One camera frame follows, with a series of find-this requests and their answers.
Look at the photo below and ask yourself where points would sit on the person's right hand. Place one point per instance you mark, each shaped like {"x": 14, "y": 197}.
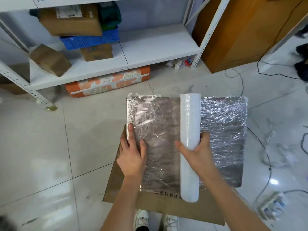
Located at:
{"x": 199, "y": 163}

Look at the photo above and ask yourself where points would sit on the person's left hand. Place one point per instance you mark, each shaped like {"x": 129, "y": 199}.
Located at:
{"x": 131, "y": 158}

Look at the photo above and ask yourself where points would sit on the person's right thumb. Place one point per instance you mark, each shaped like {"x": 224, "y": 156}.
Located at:
{"x": 182, "y": 147}

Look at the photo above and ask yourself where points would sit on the person's left thumb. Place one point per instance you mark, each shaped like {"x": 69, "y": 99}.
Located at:
{"x": 143, "y": 150}

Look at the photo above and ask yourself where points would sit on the silver foil board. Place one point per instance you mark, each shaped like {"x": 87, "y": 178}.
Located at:
{"x": 158, "y": 132}

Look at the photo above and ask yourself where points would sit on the white plastic wrap roll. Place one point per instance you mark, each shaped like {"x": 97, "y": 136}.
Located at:
{"x": 190, "y": 117}

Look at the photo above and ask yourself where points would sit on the person's left forearm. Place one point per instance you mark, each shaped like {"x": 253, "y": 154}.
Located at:
{"x": 122, "y": 204}

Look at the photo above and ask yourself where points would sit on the person's right forearm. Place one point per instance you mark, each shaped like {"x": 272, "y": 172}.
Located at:
{"x": 231, "y": 204}

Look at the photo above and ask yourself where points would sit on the flat brown cardboard sheet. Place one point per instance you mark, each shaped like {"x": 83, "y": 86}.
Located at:
{"x": 166, "y": 204}

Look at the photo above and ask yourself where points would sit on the person's white left shoe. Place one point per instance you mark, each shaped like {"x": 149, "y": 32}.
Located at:
{"x": 140, "y": 220}

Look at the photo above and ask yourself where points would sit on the person's white shoe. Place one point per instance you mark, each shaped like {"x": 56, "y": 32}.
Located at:
{"x": 140, "y": 220}
{"x": 171, "y": 223}

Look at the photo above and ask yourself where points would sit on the person's white right shoe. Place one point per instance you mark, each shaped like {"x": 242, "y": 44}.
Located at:
{"x": 171, "y": 223}

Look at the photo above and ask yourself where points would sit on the orange floral zipper bag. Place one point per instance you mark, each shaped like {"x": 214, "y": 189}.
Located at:
{"x": 108, "y": 81}

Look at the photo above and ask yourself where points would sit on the white plastic bottle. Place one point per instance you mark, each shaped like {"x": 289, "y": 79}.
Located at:
{"x": 178, "y": 64}

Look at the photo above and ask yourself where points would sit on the red and white packet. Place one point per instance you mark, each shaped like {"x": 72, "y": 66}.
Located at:
{"x": 189, "y": 61}

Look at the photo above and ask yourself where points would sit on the crumpled clear plastic film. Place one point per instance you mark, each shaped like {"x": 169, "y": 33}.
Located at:
{"x": 276, "y": 151}

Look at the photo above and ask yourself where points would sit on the white power strip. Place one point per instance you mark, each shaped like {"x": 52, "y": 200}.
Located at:
{"x": 273, "y": 204}

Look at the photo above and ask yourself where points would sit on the white metal shelf rack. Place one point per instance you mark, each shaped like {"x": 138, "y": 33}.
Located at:
{"x": 149, "y": 43}

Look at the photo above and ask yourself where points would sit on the small printed cardboard box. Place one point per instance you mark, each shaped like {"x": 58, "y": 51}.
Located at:
{"x": 96, "y": 52}

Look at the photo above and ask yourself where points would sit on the blue plastic crate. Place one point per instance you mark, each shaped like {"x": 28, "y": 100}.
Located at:
{"x": 86, "y": 40}

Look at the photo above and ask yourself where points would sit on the tilted plain cardboard box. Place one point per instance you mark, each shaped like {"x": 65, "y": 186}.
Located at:
{"x": 49, "y": 60}

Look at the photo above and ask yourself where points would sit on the brown wooden cabinet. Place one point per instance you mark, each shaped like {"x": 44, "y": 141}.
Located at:
{"x": 245, "y": 31}

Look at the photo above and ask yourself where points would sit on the dark green bag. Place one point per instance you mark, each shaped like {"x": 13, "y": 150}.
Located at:
{"x": 108, "y": 15}

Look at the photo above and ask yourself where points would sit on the large brown cardboard box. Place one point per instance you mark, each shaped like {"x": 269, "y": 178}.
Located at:
{"x": 72, "y": 21}

